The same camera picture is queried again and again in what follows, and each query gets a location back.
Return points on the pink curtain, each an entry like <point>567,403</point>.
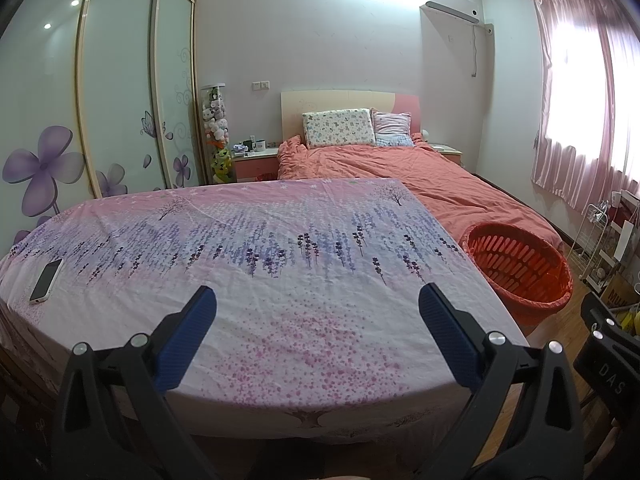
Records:
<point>560,170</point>

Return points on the white air conditioner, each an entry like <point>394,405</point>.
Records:
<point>450,2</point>

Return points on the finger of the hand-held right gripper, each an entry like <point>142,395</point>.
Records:
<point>602,324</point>

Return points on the salmon pink duvet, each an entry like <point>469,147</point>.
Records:
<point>425,175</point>

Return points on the white smartphone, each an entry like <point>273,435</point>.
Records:
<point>46,281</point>

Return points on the brown paper bag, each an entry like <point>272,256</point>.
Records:
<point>620,291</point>

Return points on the white storage trolley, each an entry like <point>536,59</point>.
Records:
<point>602,260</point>

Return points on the clear tube of plush toys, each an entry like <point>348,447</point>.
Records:
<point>217,125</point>

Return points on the orange plastic laundry basket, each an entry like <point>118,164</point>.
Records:
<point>542,310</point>

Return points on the white wall socket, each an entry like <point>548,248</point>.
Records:
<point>261,85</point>

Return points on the pink striped pillow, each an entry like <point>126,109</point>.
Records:
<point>392,127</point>

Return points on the cream and pink headboard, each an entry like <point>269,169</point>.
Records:
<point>340,100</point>

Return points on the floral print pillow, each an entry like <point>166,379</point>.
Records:
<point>337,127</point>

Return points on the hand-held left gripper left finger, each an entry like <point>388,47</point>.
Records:
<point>187,332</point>

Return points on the pink floral printed tablecloth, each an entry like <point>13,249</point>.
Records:
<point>300,285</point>

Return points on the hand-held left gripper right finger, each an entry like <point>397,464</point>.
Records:
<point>447,332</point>

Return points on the white mug with dark band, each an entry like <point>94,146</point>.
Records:
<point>260,146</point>

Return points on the flower print sliding wardrobe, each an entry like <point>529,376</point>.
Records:
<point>120,85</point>

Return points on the pink and white nightstand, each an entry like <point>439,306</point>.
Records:
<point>447,150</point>
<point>255,165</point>

